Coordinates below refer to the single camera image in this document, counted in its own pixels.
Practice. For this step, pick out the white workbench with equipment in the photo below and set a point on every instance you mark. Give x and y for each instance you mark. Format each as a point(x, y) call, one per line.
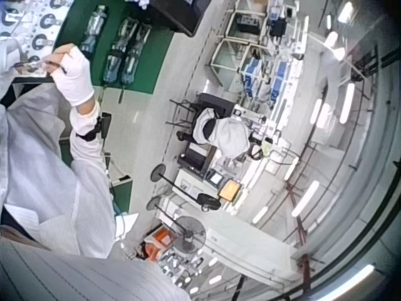
point(200, 175)

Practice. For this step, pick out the green work mat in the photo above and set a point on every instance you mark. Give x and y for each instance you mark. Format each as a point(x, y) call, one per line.
point(163, 62)

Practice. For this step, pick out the clear plastic bottle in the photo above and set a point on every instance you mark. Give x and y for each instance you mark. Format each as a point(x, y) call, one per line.
point(94, 28)

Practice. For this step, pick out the white paper sheet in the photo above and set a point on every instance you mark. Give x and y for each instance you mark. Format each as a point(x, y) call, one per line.
point(127, 222)

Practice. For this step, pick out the person's right fingers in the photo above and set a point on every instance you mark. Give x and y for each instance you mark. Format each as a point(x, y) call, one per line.
point(58, 56)

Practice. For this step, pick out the person's right hand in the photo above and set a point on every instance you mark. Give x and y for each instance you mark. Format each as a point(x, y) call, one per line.
point(73, 78)

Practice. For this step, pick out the black box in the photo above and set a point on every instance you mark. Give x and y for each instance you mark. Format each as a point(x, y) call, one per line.
point(175, 15)

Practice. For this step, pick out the green board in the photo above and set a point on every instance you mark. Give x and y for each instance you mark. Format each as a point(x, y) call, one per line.
point(122, 191)

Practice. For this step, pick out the black stool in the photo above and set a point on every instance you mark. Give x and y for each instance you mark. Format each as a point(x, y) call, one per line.
point(188, 108)

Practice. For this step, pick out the row of ceiling lights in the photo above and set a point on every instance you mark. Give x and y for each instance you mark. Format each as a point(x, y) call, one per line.
point(347, 100)

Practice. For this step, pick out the orange crate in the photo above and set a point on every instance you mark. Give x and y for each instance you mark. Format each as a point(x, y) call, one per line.
point(161, 239)

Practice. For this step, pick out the thin metal tweezers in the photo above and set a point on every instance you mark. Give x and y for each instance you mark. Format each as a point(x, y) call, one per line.
point(31, 64)

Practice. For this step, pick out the grey standing fan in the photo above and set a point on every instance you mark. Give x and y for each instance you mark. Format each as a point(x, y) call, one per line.
point(188, 233)

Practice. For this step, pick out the yellow tray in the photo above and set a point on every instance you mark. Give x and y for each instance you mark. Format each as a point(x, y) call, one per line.
point(230, 190)

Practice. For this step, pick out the white tray of black round parts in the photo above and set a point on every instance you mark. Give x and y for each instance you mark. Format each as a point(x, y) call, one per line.
point(44, 22)

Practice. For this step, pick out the black standing fan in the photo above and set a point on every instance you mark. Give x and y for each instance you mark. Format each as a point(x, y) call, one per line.
point(208, 200)

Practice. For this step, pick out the rack with blue bins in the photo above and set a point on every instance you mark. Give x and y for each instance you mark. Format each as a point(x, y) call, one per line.
point(275, 75)

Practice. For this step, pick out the black wrist band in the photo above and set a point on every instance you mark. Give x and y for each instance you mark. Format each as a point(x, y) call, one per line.
point(94, 131)

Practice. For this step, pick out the white metal frame cart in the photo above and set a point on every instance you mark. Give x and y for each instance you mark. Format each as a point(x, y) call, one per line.
point(230, 53)

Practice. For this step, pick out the blue grey power tool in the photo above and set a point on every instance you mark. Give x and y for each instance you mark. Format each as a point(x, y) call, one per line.
point(119, 53)
point(134, 56)

